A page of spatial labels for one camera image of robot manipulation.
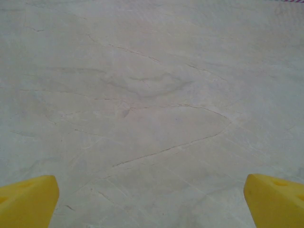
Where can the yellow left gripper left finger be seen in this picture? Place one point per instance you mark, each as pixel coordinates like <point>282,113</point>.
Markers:
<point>26,204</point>

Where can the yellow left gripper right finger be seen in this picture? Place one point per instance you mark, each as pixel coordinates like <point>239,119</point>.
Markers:
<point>278,206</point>

